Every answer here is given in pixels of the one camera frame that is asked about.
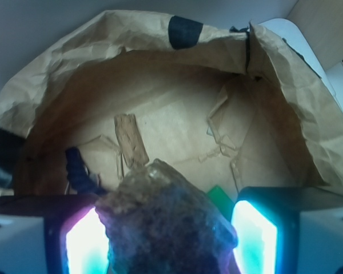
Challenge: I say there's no brown paper bag bin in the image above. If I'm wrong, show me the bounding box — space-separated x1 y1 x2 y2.
0 10 343 199

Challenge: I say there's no brown wood bark piece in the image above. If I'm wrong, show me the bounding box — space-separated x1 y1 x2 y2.
114 114 149 170

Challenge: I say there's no green rectangular block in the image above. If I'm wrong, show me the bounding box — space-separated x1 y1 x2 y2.
207 186 233 215

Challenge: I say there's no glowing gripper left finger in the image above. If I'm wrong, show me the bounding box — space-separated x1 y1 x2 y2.
0 194 110 273

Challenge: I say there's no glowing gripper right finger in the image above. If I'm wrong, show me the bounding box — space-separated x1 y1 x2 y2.
231 187 343 273

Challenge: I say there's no brown rough rock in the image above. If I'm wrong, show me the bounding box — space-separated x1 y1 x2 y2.
95 159 238 273

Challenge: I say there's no dark blue thick rope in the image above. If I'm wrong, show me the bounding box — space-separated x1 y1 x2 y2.
64 146 103 195

